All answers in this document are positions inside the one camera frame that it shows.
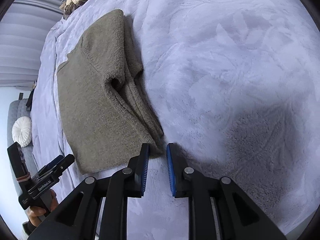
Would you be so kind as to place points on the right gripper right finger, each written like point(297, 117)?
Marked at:
point(218, 208)

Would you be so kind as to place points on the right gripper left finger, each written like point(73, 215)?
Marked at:
point(98, 207)

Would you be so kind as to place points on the grey quilted sofa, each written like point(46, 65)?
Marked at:
point(18, 109)

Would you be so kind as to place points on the white pleated curtain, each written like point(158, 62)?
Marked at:
point(24, 28)

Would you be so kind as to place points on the white round cushion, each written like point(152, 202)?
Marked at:
point(21, 131)

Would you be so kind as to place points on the person's left hand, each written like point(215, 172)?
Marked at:
point(34, 213)

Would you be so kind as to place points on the olive knit sweater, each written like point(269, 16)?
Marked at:
point(104, 112)

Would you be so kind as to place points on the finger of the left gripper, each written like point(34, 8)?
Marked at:
point(55, 173)
point(50, 165)

